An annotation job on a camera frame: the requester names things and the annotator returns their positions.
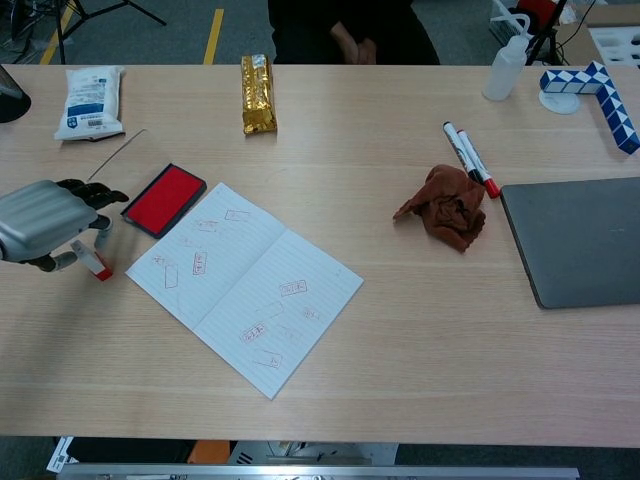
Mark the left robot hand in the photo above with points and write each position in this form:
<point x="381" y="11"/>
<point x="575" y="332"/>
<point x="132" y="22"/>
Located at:
<point x="45" y="215"/>

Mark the red and white stamp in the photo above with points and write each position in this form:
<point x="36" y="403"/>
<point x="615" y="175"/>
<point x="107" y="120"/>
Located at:
<point x="97" y="267"/>

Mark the white robot base unit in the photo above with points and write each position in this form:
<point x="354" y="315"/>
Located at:
<point x="310" y="452"/>

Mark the open lined notebook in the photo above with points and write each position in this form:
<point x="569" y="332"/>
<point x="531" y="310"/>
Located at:
<point x="240" y="290"/>

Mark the orange-brown block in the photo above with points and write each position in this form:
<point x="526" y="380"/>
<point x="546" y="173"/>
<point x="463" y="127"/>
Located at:
<point x="210" y="452"/>

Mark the black lamp shade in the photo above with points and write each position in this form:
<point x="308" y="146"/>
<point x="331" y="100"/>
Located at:
<point x="10" y="100"/>

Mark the red ink pad with clear lid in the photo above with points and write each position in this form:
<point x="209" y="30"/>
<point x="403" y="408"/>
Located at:
<point x="165" y="200"/>

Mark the white wipes packet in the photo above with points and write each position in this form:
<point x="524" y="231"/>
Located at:
<point x="90" y="102"/>

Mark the black tripod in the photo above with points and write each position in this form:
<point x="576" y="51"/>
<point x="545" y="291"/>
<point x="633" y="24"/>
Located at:
<point x="65" y="20"/>

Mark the gold foil packet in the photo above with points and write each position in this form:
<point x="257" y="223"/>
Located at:
<point x="258" y="95"/>

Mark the person in black clothes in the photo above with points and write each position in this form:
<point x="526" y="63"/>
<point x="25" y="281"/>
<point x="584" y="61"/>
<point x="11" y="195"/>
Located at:
<point x="310" y="30"/>

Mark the brown crumpled cloth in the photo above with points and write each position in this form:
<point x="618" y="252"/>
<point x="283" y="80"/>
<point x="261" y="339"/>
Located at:
<point x="447" y="210"/>

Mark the black-capped whiteboard marker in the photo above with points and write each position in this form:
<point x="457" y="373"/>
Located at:
<point x="456" y="145"/>

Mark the red-capped whiteboard marker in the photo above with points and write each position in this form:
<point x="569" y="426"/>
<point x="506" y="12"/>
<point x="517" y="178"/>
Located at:
<point x="477" y="165"/>

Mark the clear plastic squeeze bottle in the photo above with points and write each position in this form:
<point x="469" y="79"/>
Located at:
<point x="502" y="75"/>

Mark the white round base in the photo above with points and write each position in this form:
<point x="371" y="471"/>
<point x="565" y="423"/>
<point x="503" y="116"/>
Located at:
<point x="557" y="104"/>

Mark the red box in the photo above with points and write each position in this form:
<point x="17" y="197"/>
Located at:
<point x="537" y="9"/>

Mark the grey closed laptop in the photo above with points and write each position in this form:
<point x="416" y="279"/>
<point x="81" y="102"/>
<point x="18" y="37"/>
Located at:
<point x="580" y="240"/>

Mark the blue white snake puzzle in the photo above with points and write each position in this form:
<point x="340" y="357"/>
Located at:
<point x="607" y="97"/>

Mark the white foam tray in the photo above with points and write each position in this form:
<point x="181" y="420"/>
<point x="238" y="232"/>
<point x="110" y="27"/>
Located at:
<point x="617" y="45"/>

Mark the aluminium profile rail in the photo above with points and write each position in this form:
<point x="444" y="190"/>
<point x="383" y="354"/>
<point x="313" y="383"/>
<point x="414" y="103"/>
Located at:
<point x="320" y="474"/>

